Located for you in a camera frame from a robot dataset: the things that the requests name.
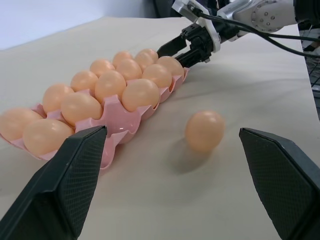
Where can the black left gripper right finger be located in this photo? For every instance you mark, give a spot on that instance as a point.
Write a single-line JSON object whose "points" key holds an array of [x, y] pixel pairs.
{"points": [[282, 180]]}

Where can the pink plastic egg tray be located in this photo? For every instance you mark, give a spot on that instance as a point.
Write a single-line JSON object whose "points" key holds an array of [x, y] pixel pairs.
{"points": [[117, 125]]}

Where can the beige plastic egg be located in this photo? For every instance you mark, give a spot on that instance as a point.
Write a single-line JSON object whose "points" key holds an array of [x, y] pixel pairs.
{"points": [[128, 68], [13, 123], [102, 66], [81, 108], [146, 57], [83, 80], [46, 137], [205, 131], [55, 96], [171, 64], [122, 56], [157, 74], [110, 85], [140, 94]]}

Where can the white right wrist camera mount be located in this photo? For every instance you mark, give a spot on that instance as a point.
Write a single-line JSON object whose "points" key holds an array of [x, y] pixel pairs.
{"points": [[212, 32]]}

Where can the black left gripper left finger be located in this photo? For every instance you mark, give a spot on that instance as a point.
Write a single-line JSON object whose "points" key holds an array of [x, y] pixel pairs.
{"points": [[57, 185]]}

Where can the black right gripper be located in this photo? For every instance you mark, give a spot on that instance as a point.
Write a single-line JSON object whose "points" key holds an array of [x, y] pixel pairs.
{"points": [[200, 45]]}

